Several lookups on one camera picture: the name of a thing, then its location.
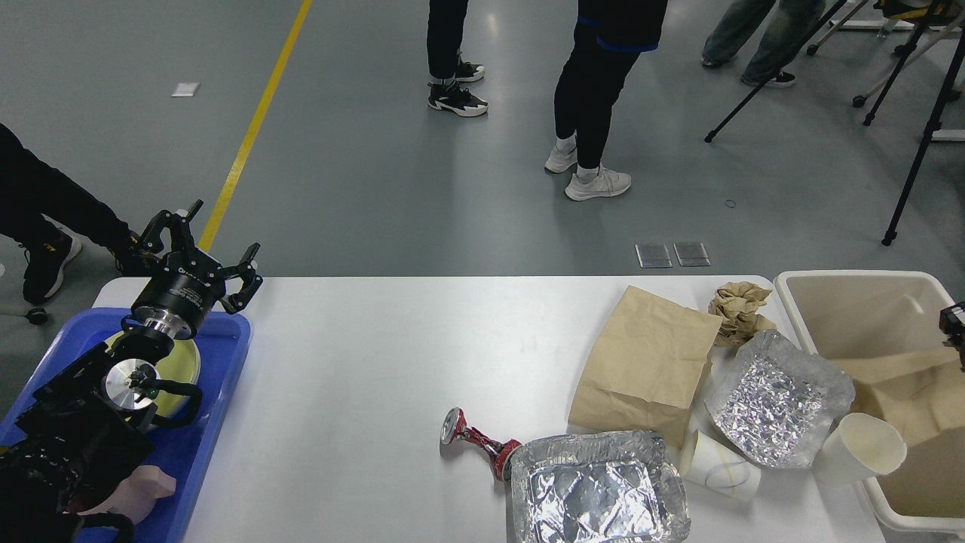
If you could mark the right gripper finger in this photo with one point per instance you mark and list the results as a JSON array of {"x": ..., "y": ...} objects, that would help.
[{"x": 951, "y": 323}]

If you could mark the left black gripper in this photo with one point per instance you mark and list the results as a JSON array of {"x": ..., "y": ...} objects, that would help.
[{"x": 176, "y": 304}]

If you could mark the brown paper bag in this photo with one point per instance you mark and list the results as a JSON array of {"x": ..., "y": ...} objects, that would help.
[
  {"x": 644, "y": 369},
  {"x": 920, "y": 394}
]

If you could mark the yellow plate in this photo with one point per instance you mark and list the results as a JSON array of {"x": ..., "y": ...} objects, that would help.
[{"x": 185, "y": 366}]

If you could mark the pink mug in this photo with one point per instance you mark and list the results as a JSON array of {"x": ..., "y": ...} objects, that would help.
[{"x": 134, "y": 497}]

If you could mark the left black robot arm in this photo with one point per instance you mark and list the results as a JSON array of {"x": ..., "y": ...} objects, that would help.
[{"x": 86, "y": 430}]

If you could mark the beige plastic bin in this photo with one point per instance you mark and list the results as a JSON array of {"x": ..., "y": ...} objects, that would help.
[{"x": 857, "y": 313}]

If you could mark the blue plastic tray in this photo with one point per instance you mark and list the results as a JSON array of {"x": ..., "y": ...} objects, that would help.
[{"x": 184, "y": 453}]

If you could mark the crumpled brown paper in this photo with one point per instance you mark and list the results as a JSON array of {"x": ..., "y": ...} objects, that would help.
[{"x": 737, "y": 304}]

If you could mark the crushed red can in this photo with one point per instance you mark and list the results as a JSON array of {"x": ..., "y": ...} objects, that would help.
[{"x": 455, "y": 428}]

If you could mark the metal floor socket plate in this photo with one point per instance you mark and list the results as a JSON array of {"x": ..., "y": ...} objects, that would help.
[{"x": 667, "y": 256}]

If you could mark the person with black-white sneakers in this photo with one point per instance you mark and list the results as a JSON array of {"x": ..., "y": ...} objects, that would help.
[{"x": 446, "y": 68}]

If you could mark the aluminium foil container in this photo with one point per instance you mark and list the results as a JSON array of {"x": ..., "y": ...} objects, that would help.
[{"x": 617, "y": 486}]

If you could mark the person with white sneakers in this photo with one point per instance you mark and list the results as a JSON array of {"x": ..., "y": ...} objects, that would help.
[{"x": 609, "y": 37}]

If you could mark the black camera tripod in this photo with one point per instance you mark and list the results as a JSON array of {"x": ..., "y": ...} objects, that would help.
[{"x": 906, "y": 53}]

